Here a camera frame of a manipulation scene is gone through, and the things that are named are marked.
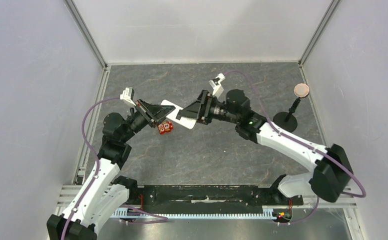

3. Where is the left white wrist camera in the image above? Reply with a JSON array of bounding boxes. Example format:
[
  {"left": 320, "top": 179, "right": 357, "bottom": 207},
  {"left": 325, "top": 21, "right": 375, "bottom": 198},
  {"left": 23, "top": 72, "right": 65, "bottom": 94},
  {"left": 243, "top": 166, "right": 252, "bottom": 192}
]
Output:
[{"left": 120, "top": 87, "right": 136, "bottom": 108}]

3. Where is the white remote control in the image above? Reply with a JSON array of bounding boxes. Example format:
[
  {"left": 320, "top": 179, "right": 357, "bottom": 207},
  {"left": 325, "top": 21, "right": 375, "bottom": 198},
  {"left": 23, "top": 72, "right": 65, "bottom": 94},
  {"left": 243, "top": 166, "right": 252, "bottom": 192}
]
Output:
[{"left": 161, "top": 99, "right": 196, "bottom": 130}]

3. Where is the white slotted cable duct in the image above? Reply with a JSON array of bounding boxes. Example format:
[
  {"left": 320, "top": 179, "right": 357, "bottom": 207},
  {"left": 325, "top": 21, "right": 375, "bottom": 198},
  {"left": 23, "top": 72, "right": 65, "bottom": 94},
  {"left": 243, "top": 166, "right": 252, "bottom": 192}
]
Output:
[{"left": 111, "top": 207, "right": 277, "bottom": 220}]

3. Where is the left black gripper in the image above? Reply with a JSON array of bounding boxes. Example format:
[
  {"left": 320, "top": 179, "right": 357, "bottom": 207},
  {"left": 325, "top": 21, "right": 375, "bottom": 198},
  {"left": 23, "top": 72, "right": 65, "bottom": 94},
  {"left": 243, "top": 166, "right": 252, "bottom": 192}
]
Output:
[{"left": 120, "top": 98, "right": 175, "bottom": 143}]

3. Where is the black stand with pink disc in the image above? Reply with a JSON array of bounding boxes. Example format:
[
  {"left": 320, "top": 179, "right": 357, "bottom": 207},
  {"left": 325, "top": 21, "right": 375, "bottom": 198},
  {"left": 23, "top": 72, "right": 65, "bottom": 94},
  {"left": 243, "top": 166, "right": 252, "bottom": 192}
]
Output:
[{"left": 273, "top": 83, "right": 310, "bottom": 133}]

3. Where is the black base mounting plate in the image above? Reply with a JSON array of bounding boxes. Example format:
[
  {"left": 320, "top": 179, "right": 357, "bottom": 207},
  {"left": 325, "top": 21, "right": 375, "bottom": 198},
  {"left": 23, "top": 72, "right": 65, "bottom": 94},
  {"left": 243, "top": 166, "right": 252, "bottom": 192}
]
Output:
[{"left": 127, "top": 184, "right": 304, "bottom": 214}]

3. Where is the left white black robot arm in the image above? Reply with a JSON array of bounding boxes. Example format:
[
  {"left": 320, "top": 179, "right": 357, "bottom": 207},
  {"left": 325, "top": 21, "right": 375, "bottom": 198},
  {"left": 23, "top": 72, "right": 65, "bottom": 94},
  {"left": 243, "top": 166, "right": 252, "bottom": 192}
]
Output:
[{"left": 46, "top": 99, "right": 176, "bottom": 240}]

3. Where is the red battery pack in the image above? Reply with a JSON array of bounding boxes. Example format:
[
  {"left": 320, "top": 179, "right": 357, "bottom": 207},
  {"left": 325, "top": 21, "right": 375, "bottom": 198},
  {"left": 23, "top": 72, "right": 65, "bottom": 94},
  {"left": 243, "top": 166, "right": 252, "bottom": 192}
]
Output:
[{"left": 157, "top": 120, "right": 173, "bottom": 135}]

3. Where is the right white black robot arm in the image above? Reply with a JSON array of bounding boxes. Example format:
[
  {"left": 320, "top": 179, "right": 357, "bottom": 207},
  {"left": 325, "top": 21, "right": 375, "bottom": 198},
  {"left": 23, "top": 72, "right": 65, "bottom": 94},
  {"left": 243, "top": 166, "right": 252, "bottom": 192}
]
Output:
[{"left": 172, "top": 89, "right": 353, "bottom": 204}]

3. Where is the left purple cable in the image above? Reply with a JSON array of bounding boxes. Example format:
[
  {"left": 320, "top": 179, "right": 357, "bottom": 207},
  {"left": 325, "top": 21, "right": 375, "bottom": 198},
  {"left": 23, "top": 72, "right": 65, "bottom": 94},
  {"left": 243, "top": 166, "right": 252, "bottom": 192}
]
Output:
[{"left": 60, "top": 96, "right": 122, "bottom": 240}]

